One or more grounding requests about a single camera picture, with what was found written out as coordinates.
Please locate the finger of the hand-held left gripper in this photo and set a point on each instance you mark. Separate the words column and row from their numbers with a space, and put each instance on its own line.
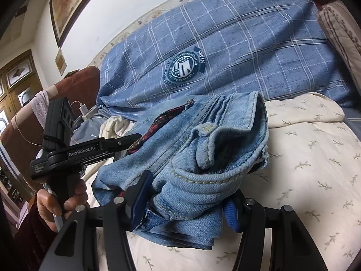
column 121, row 142

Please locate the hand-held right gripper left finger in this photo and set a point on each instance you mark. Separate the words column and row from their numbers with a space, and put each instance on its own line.
column 139, row 200

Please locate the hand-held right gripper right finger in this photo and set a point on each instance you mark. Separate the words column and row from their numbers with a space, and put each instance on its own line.
column 232, row 214

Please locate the blue denim pants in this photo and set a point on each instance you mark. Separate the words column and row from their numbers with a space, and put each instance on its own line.
column 197, row 152

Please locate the person's left forearm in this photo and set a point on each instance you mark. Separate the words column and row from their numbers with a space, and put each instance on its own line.
column 28, row 237

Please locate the person's left hand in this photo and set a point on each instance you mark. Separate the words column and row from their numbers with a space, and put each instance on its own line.
column 45, row 203

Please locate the pink cloth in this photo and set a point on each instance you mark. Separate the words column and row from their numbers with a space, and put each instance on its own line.
column 39, row 104

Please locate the grey star-print cloth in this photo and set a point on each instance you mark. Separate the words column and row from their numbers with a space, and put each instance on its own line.
column 87, row 129

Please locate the white charger plug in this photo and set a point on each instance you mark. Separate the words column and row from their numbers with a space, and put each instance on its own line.
column 86, row 113

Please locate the wooden door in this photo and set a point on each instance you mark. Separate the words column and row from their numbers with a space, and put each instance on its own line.
column 19, row 84

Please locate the cream leaf-print quilt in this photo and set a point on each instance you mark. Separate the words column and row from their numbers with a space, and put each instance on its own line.
column 310, row 161

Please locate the blue plaid shirt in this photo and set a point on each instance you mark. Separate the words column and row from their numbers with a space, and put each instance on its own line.
column 253, row 48

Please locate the striped floral pillow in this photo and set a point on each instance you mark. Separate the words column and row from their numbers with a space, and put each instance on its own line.
column 338, row 28

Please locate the small wall picture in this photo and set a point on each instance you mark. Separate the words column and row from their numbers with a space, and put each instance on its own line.
column 60, row 60

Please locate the large framed wall picture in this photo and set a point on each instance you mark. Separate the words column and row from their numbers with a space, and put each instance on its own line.
column 73, row 2

